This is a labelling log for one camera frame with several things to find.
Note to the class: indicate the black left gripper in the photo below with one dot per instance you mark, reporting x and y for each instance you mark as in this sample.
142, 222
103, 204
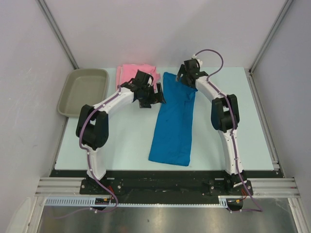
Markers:
157, 97

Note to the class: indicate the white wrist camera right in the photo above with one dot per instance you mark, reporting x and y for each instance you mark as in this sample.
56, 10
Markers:
200, 62

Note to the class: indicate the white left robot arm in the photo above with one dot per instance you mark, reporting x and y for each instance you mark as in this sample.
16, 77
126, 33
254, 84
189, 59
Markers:
93, 123

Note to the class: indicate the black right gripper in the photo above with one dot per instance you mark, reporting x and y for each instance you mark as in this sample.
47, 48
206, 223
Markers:
183, 71

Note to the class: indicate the white slotted cable duct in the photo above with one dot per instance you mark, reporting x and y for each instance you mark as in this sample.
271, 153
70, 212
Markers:
93, 202

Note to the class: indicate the aluminium corner post left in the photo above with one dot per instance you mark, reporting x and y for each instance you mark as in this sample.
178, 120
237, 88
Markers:
57, 32

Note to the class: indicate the aluminium corner post right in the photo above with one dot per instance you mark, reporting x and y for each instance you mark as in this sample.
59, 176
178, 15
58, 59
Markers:
271, 34

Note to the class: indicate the aluminium corner post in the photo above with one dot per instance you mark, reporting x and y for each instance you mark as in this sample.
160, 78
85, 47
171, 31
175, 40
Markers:
57, 32
271, 34

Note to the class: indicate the beige plastic tray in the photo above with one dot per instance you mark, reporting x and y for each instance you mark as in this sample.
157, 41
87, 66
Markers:
82, 86

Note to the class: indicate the pink folded t shirt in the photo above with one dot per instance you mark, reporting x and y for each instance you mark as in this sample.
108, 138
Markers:
126, 72

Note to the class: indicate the blue t shirt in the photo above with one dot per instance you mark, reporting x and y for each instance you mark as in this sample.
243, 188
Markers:
172, 138

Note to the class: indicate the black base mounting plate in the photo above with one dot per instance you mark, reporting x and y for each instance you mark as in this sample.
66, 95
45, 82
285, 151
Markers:
212, 183

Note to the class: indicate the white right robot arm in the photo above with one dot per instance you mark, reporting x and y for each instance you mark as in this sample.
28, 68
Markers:
224, 116

